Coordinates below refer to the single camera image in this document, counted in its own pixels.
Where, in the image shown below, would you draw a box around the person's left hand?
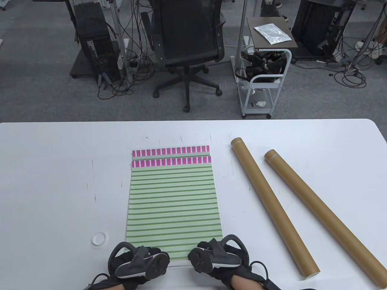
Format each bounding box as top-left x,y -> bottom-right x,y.
88,246 -> 163,290

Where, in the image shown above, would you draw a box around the person's right hand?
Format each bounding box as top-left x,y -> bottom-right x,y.
197,241 -> 274,290

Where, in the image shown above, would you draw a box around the green striped mouse pad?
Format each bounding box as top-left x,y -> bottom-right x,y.
125,156 -> 223,268
132,145 -> 211,160

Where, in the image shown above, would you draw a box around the brown cardboard mailing tube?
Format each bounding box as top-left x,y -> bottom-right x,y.
230,137 -> 321,279
264,149 -> 387,288

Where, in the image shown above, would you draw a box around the person's right forearm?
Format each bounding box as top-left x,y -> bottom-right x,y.
231,276 -> 261,290

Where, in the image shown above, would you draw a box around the grey hand tracking controller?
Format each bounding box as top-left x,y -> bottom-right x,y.
188,235 -> 250,274
108,242 -> 170,280

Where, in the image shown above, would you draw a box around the white metal utility cart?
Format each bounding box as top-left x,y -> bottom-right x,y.
231,17 -> 298,119

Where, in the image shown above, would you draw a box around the black mesh office chair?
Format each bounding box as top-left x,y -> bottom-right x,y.
141,0 -> 227,113

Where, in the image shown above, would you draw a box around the black computer tower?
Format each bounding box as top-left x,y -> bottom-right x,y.
73,2 -> 121,82

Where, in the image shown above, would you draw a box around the silver foil bag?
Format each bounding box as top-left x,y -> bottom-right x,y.
253,23 -> 292,45

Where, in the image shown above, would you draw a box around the grey metal pole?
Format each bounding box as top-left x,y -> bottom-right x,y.
235,0 -> 249,82

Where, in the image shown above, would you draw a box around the black equipment cabinet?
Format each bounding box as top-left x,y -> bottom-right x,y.
292,0 -> 356,62

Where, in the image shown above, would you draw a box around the black glove cable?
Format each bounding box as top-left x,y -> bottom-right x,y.
249,261 -> 270,280
82,273 -> 110,290

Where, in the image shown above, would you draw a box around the tangled black floor cables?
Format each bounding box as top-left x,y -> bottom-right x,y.
97,0 -> 155,100
333,36 -> 387,89

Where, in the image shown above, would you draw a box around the black strap bag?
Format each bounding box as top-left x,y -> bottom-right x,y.
235,50 -> 288,83

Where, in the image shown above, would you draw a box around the aluminium frame post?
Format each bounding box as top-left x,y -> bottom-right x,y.
107,0 -> 133,81

